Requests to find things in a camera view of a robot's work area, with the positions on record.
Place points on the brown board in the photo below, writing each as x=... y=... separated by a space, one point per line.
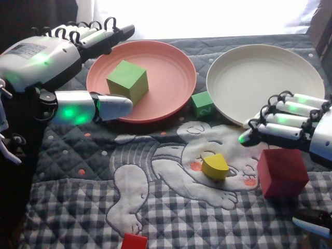
x=323 y=36

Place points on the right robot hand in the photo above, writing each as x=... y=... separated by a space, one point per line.
x=285 y=118

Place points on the large red cube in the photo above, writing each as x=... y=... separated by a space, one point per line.
x=281 y=173

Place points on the yellow wedge block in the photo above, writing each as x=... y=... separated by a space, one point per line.
x=214 y=166

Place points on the grey quilt with bear print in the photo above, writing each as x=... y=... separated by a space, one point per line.
x=166 y=207

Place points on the large green cube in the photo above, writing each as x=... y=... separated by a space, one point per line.
x=127 y=80

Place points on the small green cube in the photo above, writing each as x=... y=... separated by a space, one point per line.
x=202 y=103

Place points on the pink plate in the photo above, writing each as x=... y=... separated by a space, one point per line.
x=166 y=75

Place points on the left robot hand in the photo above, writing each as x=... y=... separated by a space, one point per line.
x=39 y=61

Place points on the white plate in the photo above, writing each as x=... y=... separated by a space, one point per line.
x=259 y=80

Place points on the small red block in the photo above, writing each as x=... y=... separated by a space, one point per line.
x=133 y=242

